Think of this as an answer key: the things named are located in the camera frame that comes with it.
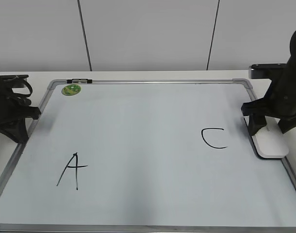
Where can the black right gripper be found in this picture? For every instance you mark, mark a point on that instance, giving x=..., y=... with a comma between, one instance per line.
x=279, y=100

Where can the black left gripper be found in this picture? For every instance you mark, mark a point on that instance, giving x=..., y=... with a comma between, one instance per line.
x=13, y=112

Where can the white rectangular board eraser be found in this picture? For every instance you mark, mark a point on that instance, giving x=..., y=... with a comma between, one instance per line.
x=269, y=142

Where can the round green magnet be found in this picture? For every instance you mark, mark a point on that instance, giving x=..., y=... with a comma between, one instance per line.
x=71, y=90

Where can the black and silver hanger clip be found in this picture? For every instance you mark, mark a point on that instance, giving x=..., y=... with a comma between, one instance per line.
x=71, y=81

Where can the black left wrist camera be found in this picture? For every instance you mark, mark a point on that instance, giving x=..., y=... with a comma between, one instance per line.
x=15, y=81

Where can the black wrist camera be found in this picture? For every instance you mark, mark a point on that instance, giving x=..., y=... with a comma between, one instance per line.
x=15, y=81
x=266, y=71

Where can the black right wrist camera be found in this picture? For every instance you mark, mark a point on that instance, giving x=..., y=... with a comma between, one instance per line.
x=266, y=71

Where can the white board with grey frame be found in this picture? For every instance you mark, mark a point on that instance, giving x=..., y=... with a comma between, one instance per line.
x=145, y=157

